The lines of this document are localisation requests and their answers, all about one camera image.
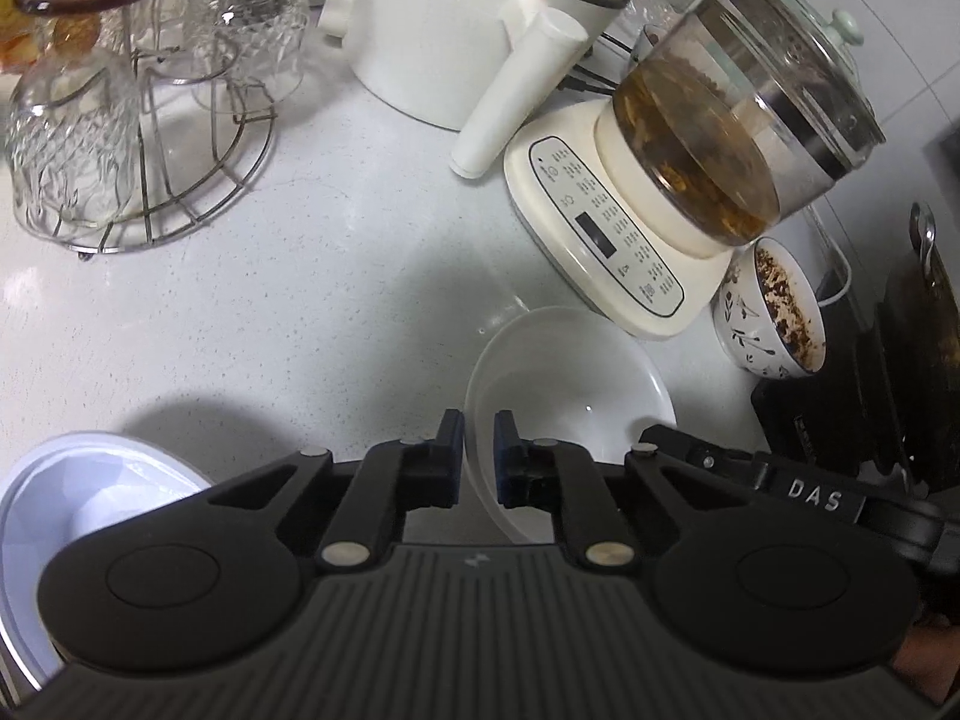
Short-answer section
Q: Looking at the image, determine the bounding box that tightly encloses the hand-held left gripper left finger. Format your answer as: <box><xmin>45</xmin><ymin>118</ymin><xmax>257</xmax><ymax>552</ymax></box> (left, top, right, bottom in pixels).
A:
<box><xmin>201</xmin><ymin>409</ymin><xmax>467</xmax><ymax>571</ymax></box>

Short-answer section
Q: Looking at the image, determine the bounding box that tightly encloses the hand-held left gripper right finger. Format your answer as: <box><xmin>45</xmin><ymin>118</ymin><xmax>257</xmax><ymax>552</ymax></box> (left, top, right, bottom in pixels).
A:
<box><xmin>493</xmin><ymin>410</ymin><xmax>751</xmax><ymax>569</ymax></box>

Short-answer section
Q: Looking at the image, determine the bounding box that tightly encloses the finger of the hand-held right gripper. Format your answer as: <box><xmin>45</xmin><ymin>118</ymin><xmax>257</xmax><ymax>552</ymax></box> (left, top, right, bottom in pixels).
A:
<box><xmin>639</xmin><ymin>424</ymin><xmax>766</xmax><ymax>482</ymax></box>

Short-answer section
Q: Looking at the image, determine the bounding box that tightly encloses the white bowl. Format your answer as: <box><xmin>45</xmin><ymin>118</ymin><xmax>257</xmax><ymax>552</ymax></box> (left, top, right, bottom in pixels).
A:
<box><xmin>463</xmin><ymin>306</ymin><xmax>676</xmax><ymax>545</ymax></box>
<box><xmin>0</xmin><ymin>431</ymin><xmax>215</xmax><ymax>695</ymax></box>

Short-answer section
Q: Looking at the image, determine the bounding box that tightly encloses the person's right forearm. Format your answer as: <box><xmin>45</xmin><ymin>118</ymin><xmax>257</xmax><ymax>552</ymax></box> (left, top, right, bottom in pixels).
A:
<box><xmin>892</xmin><ymin>611</ymin><xmax>957</xmax><ymax>702</ymax></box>

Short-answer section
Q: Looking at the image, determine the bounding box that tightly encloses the leaf patterned bowl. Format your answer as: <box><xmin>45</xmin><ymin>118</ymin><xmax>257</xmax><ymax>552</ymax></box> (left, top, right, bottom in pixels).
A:
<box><xmin>712</xmin><ymin>236</ymin><xmax>828</xmax><ymax>380</ymax></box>

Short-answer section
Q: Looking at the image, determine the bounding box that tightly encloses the cream kettle base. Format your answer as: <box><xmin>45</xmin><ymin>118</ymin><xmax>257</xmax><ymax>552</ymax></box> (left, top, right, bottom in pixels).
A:
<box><xmin>502</xmin><ymin>101</ymin><xmax>736</xmax><ymax>340</ymax></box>

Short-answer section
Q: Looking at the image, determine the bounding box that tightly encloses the metal spoon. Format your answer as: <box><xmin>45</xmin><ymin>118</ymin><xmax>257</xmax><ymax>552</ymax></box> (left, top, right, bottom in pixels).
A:
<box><xmin>909</xmin><ymin>202</ymin><xmax>938</xmax><ymax>278</ymax></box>

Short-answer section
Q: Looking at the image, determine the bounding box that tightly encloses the glass kettle green lid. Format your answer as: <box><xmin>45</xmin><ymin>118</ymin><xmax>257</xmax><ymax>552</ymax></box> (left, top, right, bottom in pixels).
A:
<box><xmin>611</xmin><ymin>0</ymin><xmax>887</xmax><ymax>247</ymax></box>

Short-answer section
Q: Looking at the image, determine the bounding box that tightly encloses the clear patterned glass cup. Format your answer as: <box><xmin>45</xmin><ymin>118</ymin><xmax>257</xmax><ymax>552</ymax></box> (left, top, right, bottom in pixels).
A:
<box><xmin>180</xmin><ymin>0</ymin><xmax>310</xmax><ymax>110</ymax></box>
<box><xmin>6</xmin><ymin>49</ymin><xmax>142</xmax><ymax>232</ymax></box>

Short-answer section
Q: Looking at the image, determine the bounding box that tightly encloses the white cable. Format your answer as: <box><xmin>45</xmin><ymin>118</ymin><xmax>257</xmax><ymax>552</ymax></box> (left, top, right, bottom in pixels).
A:
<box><xmin>795</xmin><ymin>202</ymin><xmax>860</xmax><ymax>308</ymax></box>

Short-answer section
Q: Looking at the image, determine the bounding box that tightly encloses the metal wire cup rack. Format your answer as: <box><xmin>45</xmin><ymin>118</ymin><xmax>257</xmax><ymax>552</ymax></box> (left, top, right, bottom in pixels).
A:
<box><xmin>15</xmin><ymin>37</ymin><xmax>280</xmax><ymax>254</ymax></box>

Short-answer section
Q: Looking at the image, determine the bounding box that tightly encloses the white cooking pot with handle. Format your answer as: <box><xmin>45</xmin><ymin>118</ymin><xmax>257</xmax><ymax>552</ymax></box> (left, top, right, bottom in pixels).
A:
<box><xmin>322</xmin><ymin>0</ymin><xmax>661</xmax><ymax>179</ymax></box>

